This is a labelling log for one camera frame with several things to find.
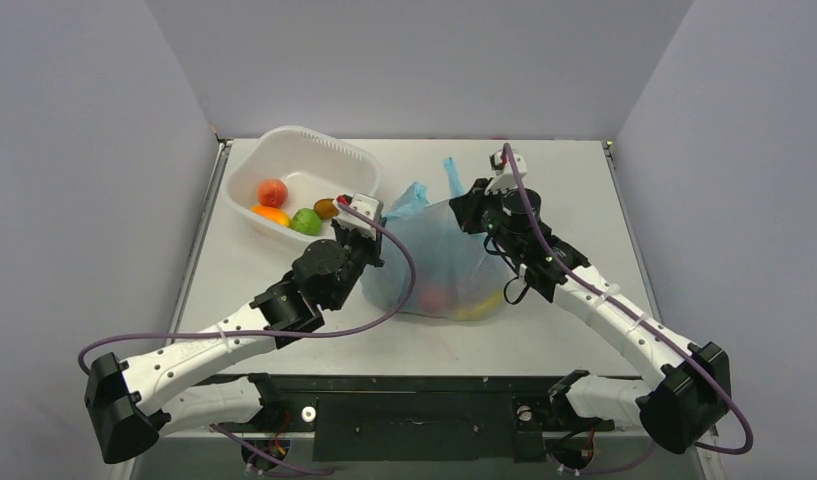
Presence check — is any light blue plastic bag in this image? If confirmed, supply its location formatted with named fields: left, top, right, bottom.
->
left=361, top=182, right=509, bottom=320

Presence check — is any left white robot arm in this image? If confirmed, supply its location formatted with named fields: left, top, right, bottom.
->
left=79, top=222, right=383, bottom=464

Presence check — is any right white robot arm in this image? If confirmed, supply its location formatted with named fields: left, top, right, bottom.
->
left=448, top=179, right=731, bottom=454

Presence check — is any green fake fruit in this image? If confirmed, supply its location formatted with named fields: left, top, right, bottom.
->
left=290, top=208, right=323, bottom=236

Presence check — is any brown fake kiwi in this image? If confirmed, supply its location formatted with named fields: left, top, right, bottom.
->
left=313, top=198, right=340, bottom=221

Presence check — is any orange yellow fake mango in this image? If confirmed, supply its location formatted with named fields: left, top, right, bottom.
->
left=251, top=205, right=291, bottom=228

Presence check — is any yellow fake fruit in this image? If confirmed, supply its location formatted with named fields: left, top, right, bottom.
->
left=450, top=291, right=504, bottom=321

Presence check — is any red fake peach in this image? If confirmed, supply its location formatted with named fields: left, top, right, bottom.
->
left=256, top=179, right=289, bottom=208

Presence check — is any white plastic basket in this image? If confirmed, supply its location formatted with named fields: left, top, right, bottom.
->
left=221, top=126, right=381, bottom=250

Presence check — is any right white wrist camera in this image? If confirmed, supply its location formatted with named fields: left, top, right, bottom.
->
left=484, top=150, right=527, bottom=195

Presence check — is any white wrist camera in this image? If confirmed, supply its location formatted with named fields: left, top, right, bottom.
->
left=332, top=193, right=383, bottom=240
left=484, top=150, right=527, bottom=195

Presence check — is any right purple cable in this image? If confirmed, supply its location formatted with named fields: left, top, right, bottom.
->
left=502, top=142, right=755, bottom=456

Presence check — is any purple cable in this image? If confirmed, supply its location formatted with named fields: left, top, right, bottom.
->
left=77, top=201, right=417, bottom=376
left=502, top=142, right=755, bottom=456

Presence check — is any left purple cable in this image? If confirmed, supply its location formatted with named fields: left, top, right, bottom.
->
left=77, top=201, right=417, bottom=376

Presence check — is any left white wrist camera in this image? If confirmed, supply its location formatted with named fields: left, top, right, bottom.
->
left=332, top=193, right=383, bottom=240

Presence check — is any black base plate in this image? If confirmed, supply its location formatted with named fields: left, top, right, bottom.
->
left=197, top=372, right=648, bottom=464

